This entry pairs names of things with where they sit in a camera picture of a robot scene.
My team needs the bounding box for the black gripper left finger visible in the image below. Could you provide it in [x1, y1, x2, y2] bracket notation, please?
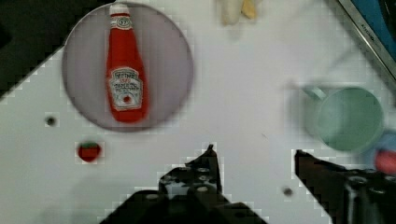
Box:
[158, 144, 222, 203]

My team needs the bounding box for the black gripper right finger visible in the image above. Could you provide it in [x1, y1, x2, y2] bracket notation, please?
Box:
[294, 149, 396, 224]

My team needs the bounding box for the red strawberry in bowl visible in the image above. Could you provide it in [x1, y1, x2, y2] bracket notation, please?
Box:
[375, 150, 396, 175]

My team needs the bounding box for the blue bowl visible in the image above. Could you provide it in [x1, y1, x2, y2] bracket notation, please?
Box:
[363, 131, 396, 171]

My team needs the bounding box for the green mug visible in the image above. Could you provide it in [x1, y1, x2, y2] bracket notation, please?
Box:
[303, 86, 385, 153]

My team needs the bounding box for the small red strawberry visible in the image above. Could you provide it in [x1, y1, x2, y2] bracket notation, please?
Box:
[78, 142, 102, 162]

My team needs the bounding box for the red ketchup bottle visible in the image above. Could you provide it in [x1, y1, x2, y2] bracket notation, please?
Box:
[106, 3, 149, 123]

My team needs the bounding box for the grey round plate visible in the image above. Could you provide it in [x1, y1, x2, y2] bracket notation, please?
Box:
[62, 3, 194, 133]

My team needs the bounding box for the peeled banana toy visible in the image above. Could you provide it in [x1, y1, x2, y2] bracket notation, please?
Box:
[220, 0, 257, 25]

